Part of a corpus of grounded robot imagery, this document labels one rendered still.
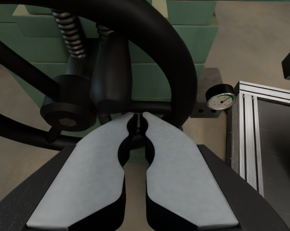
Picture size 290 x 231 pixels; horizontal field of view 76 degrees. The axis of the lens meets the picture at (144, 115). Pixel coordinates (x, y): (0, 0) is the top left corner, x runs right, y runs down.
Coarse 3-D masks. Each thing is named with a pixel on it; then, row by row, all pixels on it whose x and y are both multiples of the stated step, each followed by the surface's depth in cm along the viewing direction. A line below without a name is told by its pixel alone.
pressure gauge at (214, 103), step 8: (216, 88) 40; (224, 88) 39; (232, 88) 40; (208, 96) 41; (216, 96) 39; (224, 96) 40; (232, 96) 40; (208, 104) 42; (216, 104) 42; (224, 104) 42; (232, 104) 42
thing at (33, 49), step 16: (0, 32) 33; (16, 32) 33; (192, 32) 33; (208, 32) 33; (16, 48) 36; (32, 48) 36; (48, 48) 36; (64, 48) 36; (192, 48) 36; (208, 48) 36
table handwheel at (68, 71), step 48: (0, 0) 11; (48, 0) 11; (96, 0) 11; (144, 0) 12; (0, 48) 15; (96, 48) 26; (144, 48) 14; (48, 96) 19; (192, 96) 19; (48, 144) 30; (144, 144) 29
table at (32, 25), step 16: (160, 0) 23; (224, 0) 29; (240, 0) 29; (256, 0) 29; (272, 0) 29; (288, 0) 29; (16, 16) 21; (32, 16) 21; (48, 16) 21; (32, 32) 23; (48, 32) 23; (96, 32) 23
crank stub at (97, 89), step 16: (112, 32) 13; (112, 48) 11; (128, 48) 13; (96, 64) 11; (112, 64) 11; (128, 64) 11; (96, 80) 10; (112, 80) 10; (128, 80) 11; (96, 96) 10; (112, 96) 10; (128, 96) 11; (112, 112) 11
